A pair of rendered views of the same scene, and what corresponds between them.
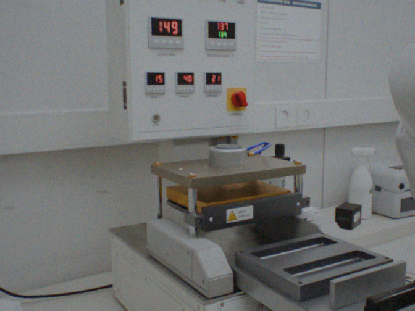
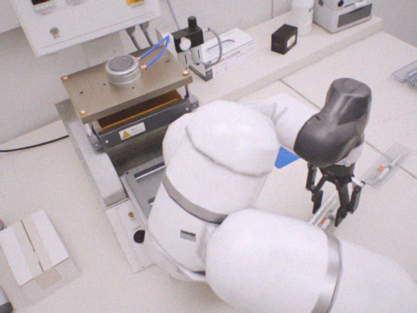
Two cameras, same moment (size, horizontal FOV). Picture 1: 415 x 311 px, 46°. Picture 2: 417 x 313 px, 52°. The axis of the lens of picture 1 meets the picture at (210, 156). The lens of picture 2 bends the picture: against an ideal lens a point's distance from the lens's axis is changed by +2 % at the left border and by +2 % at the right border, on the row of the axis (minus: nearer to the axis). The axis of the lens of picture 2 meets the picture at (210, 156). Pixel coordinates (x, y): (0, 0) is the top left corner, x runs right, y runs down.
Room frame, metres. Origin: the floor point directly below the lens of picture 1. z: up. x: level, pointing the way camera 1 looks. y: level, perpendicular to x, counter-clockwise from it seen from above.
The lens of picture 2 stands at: (0.18, -0.33, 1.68)
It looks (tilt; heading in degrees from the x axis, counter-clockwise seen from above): 46 degrees down; 8
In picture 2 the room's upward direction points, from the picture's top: 8 degrees counter-clockwise
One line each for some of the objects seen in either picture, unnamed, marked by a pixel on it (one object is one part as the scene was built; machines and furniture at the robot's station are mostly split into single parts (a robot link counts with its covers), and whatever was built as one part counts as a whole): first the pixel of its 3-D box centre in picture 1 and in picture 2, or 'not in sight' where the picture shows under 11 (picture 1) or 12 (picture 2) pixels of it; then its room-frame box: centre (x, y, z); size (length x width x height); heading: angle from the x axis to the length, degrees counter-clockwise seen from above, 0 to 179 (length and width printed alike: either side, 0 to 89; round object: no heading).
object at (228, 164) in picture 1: (227, 173); (130, 76); (1.03, -0.04, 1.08); 0.31 x 0.24 x 0.13; 121
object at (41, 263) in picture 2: not in sight; (38, 254); (0.71, 0.20, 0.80); 0.19 x 0.13 x 0.09; 35
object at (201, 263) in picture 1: (185, 253); (96, 159); (0.86, 0.05, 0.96); 0.25 x 0.05 x 0.07; 31
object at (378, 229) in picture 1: (333, 229); (272, 48); (1.61, -0.42, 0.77); 0.84 x 0.30 x 0.04; 125
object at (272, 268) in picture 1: (312, 261); (179, 181); (0.77, -0.17, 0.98); 0.20 x 0.17 x 0.03; 121
